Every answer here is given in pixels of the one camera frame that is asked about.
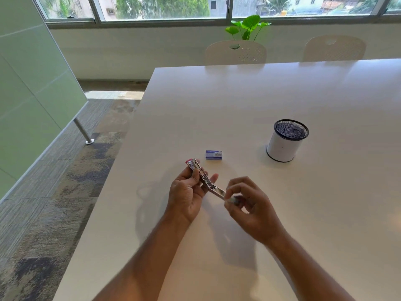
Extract person's right hand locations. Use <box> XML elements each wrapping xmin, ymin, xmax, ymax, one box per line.
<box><xmin>224</xmin><ymin>176</ymin><xmax>289</xmax><ymax>247</ymax></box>

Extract person's left hand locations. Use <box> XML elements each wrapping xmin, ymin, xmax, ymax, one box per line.
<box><xmin>165</xmin><ymin>167</ymin><xmax>219</xmax><ymax>224</ymax></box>

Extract pink metal stapler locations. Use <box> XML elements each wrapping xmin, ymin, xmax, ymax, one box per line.
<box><xmin>185</xmin><ymin>158</ymin><xmax>227</xmax><ymax>200</ymax></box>

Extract person's right forearm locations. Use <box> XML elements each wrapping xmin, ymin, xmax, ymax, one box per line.
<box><xmin>269</xmin><ymin>230</ymin><xmax>357</xmax><ymax>301</ymax></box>

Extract person's left forearm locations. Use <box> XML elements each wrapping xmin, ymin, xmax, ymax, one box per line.
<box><xmin>92</xmin><ymin>212</ymin><xmax>192</xmax><ymax>301</ymax></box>

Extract black mesh pen holder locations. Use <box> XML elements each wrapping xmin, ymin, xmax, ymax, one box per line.
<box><xmin>266</xmin><ymin>119</ymin><xmax>310</xmax><ymax>163</ymax></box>

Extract metal partition leg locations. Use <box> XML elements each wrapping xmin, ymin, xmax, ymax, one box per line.
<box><xmin>73</xmin><ymin>118</ymin><xmax>95</xmax><ymax>145</ymax></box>

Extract beige perforated chair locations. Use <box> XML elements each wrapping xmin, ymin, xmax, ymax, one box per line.
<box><xmin>204</xmin><ymin>40</ymin><xmax>268</xmax><ymax>66</ymax></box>
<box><xmin>302</xmin><ymin>35</ymin><xmax>367</xmax><ymax>62</ymax></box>

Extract green leafy plant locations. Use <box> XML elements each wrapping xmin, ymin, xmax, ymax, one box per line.
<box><xmin>225</xmin><ymin>15</ymin><xmax>272</xmax><ymax>41</ymax></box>

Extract green partition panel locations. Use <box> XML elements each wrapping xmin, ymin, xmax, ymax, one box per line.
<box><xmin>0</xmin><ymin>0</ymin><xmax>89</xmax><ymax>201</ymax></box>

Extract grey sliding window frame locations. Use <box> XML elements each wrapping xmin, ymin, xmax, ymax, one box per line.
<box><xmin>31</xmin><ymin>0</ymin><xmax>401</xmax><ymax>29</ymax></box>

